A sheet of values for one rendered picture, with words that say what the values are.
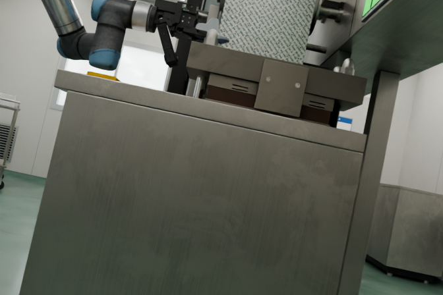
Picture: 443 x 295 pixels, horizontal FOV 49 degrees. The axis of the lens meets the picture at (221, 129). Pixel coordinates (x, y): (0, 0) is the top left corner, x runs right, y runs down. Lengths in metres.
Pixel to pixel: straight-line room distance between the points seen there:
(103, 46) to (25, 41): 6.23
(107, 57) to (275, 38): 0.44
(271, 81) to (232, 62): 0.10
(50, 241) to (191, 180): 0.31
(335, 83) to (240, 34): 0.32
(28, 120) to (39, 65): 0.78
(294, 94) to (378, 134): 0.47
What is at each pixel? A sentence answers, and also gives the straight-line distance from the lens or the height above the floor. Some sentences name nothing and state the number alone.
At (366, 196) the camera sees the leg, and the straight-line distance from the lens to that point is 1.47.
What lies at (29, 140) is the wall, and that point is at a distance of 7.30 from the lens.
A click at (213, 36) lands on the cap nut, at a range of 1.13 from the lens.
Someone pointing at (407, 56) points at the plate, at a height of 1.14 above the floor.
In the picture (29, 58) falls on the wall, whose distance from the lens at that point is 7.44.
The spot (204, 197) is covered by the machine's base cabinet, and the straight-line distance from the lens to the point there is 1.01.
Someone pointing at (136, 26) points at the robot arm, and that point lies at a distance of 1.31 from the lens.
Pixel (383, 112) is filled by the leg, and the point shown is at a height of 1.02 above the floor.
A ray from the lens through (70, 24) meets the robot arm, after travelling 1.38.
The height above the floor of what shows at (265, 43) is 1.11.
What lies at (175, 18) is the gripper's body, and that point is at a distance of 1.29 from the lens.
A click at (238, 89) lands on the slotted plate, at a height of 0.95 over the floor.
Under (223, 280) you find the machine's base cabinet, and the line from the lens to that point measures 1.04.
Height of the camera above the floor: 0.78
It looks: 4 degrees up
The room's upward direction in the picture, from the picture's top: 12 degrees clockwise
